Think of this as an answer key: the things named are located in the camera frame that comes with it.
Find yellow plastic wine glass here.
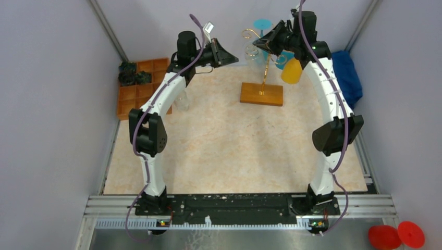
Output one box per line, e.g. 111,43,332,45
281,58,303,84

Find gold wire glass rack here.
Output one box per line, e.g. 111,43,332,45
239,29,284,107

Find clear ribbed wine glass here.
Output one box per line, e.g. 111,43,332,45
174,90,190,111

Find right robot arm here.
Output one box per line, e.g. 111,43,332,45
253,9,364,215

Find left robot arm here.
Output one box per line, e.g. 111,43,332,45
128,31,239,215

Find blue plastic wine glass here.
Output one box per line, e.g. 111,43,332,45
253,18,273,66

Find red plastic wine glass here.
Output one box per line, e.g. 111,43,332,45
367,221,426,249

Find blue cloth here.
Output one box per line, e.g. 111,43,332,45
331,51,363,109

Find black parts in tray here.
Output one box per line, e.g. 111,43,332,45
118,62,152,87

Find orange compartment tray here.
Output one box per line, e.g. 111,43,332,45
116,58,169,120

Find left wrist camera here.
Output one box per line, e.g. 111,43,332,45
203,21,214,43

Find black mounting base rail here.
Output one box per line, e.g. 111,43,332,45
134,193,340,226

